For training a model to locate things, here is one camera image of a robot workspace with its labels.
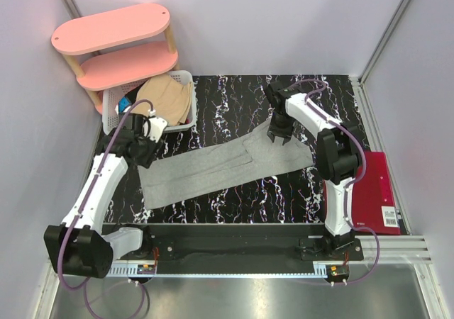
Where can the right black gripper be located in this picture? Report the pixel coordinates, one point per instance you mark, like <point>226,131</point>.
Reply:
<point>273,130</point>

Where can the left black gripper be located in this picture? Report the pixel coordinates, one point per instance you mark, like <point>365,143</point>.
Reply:
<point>146,160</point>

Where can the grey t shirt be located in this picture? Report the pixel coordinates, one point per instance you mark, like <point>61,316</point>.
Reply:
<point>202,171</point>

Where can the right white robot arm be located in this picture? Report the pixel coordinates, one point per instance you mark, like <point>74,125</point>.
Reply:
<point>340,158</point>

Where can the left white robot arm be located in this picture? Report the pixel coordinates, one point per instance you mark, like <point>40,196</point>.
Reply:
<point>85,219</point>

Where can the black blue white garment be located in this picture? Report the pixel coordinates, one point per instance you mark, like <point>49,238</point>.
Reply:
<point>126,101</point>

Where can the white plastic basket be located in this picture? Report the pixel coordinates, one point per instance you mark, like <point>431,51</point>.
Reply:
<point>112,97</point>

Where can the beige t shirt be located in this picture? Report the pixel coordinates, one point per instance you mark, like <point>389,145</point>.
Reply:
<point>171,99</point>

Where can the pink three-tier shelf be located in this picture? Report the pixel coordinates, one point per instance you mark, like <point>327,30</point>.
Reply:
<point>117,47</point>

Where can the red folded t shirt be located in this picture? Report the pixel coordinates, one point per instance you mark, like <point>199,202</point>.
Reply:
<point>368,204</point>

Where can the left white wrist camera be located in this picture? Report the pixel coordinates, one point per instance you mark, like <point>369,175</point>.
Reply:
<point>154,126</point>

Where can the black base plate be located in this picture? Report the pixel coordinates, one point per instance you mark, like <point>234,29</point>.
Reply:
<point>235,266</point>

